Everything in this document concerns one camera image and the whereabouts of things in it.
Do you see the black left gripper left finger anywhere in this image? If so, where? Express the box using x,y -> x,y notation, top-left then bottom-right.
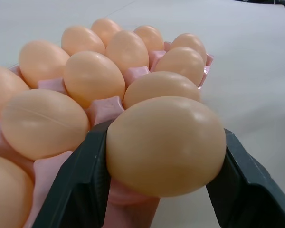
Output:
31,119 -> 114,228

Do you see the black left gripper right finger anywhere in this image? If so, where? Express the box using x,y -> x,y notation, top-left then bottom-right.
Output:
206,128 -> 285,228

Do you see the beige plastic egg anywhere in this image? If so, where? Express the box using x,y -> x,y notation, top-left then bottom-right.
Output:
0,153 -> 35,228
169,33 -> 208,66
133,25 -> 165,52
1,89 -> 90,161
154,47 -> 205,85
123,71 -> 201,110
63,50 -> 126,109
90,18 -> 123,48
0,64 -> 30,123
61,25 -> 106,57
19,39 -> 71,89
106,30 -> 150,72
105,95 -> 227,198

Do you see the pink plastic egg tray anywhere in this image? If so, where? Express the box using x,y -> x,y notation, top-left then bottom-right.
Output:
0,41 -> 215,228

